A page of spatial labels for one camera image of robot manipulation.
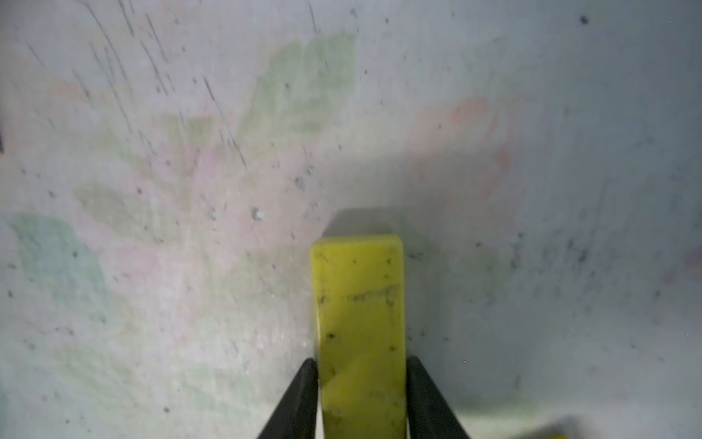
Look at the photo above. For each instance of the yellow block vertical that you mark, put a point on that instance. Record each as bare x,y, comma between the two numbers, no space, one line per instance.
358,285

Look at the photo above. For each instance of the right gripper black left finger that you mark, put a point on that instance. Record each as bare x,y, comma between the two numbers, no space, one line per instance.
295,415

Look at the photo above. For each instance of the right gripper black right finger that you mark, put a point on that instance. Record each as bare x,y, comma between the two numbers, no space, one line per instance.
429,414

